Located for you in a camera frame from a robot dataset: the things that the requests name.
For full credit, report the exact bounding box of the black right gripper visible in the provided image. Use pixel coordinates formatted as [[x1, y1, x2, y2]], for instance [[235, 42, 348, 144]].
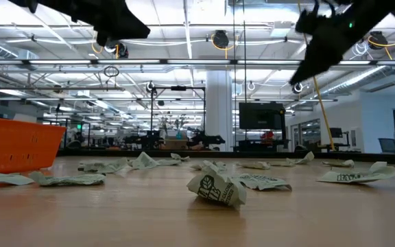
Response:
[[289, 0, 392, 86]]

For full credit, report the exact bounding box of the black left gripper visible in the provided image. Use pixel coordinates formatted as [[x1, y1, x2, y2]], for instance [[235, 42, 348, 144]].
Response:
[[38, 0, 151, 47]]

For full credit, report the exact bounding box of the pale green stevia packet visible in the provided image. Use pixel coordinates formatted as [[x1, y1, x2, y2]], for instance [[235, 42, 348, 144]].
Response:
[[316, 161, 395, 184], [322, 159, 355, 168], [187, 165, 248, 208], [237, 161, 272, 170], [286, 151, 315, 165], [231, 173, 293, 191], [77, 157, 133, 174], [0, 172, 34, 186], [190, 160, 228, 172], [130, 152, 181, 169], [170, 152, 191, 162], [29, 171, 106, 187]]

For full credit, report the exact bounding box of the long ceiling light bar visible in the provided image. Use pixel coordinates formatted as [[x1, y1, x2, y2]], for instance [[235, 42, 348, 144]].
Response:
[[0, 58, 395, 66]]

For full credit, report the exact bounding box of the black monitor on stand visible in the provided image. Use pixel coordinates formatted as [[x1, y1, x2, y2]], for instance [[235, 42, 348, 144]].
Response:
[[233, 102, 291, 152]]

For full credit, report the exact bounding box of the white building column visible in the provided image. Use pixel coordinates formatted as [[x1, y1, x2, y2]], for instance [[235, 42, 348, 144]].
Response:
[[206, 70, 233, 152]]

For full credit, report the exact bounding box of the teal vase with plant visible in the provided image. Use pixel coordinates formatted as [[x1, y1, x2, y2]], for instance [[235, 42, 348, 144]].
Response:
[[159, 116, 189, 140]]

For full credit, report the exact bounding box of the brown cardboard box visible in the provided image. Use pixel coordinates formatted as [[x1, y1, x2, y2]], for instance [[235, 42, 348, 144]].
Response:
[[161, 139, 189, 151]]

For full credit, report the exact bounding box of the orange plastic basket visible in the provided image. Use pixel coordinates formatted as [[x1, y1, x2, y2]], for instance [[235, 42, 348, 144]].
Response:
[[0, 115, 67, 174]]

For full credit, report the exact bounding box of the black ceiling cable reel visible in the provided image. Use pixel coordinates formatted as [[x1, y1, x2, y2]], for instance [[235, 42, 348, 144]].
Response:
[[211, 30, 231, 51], [113, 40, 130, 59], [368, 30, 390, 51]]

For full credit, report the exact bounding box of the yellow hanging cable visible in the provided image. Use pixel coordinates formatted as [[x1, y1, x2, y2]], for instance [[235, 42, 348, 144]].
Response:
[[296, 0, 336, 151]]

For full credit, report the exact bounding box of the thin black hanging cable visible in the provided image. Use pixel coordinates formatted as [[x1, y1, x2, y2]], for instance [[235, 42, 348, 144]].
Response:
[[232, 0, 236, 148], [243, 0, 248, 141]]

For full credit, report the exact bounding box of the black background rig frame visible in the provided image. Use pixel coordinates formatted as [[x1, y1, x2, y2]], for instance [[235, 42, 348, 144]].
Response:
[[150, 85, 206, 150]]

